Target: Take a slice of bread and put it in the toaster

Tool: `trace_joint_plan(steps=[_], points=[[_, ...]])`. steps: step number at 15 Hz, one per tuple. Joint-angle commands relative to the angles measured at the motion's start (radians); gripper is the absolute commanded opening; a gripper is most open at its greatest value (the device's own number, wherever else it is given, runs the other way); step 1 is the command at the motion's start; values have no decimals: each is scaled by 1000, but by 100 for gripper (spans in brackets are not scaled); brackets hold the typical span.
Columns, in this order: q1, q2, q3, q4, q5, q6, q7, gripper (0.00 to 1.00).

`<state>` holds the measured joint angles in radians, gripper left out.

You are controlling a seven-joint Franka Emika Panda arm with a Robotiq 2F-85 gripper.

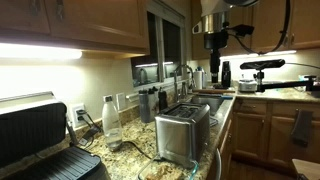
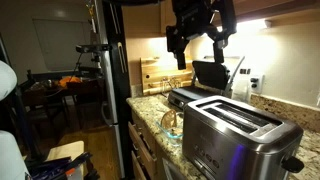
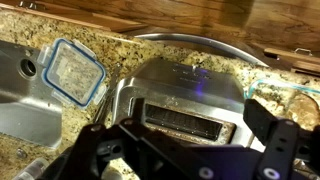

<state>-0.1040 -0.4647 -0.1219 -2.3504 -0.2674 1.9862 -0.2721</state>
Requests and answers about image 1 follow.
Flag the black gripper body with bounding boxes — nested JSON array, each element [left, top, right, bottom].
[[203, 30, 230, 60]]

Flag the toasted bread slice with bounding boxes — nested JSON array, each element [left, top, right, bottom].
[[145, 164, 184, 180]]

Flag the stainless steel toaster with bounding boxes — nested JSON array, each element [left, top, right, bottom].
[[154, 101, 212, 168]]

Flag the white container blue lid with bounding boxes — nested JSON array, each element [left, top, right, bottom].
[[193, 66, 208, 90]]

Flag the wooden cutting board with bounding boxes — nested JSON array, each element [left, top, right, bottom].
[[192, 87, 237, 95]]

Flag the steel kitchen sink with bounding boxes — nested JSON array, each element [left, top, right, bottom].
[[189, 94, 227, 116]]

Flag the chrome kitchen faucet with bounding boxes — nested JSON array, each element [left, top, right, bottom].
[[172, 64, 197, 103]]

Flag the dark kitchen window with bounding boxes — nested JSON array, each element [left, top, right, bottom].
[[130, 11, 188, 89]]

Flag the under-cabinet light strip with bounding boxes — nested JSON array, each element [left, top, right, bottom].
[[217, 49, 298, 61], [0, 42, 83, 62]]

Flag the black bottle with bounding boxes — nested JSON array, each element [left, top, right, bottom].
[[157, 87, 169, 112]]

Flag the wooden lower cabinets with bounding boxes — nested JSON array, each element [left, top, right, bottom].
[[231, 98, 320, 174]]

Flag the grey water bottle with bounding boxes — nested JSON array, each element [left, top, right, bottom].
[[138, 87, 158, 124]]

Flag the wooden drawer cabinet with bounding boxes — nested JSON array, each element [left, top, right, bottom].
[[206, 109, 235, 180]]

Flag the wooden upper cabinet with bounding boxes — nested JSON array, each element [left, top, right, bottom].
[[190, 0, 320, 61], [0, 0, 151, 56]]

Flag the clear glass dish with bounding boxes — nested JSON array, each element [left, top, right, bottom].
[[137, 155, 200, 180]]

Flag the dark hanging towel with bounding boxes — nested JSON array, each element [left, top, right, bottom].
[[290, 108, 315, 148]]

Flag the clear plastic bottle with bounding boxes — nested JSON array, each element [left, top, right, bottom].
[[101, 95, 124, 153]]

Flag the light wooden stool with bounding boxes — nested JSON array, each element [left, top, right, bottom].
[[291, 158, 320, 180]]

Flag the black panini grill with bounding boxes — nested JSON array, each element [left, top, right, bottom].
[[0, 90, 112, 180]]

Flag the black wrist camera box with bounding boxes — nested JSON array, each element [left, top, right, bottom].
[[228, 23, 255, 38]]

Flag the black stereo camera bar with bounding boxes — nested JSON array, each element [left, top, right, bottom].
[[239, 58, 287, 71]]

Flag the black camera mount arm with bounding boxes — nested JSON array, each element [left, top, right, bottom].
[[253, 69, 320, 94]]

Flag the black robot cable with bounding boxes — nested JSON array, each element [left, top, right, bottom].
[[229, 0, 292, 56]]

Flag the silver appliance handle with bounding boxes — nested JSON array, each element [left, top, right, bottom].
[[213, 148, 223, 180]]

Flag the white switch plate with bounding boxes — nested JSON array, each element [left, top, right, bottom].
[[115, 92, 127, 112]]

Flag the black toaster cord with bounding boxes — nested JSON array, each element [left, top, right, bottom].
[[123, 140, 156, 162]]

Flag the black plug with cord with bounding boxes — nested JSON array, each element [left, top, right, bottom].
[[75, 109, 103, 147]]

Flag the white wall outlet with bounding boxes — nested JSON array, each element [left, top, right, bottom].
[[70, 103, 88, 129]]

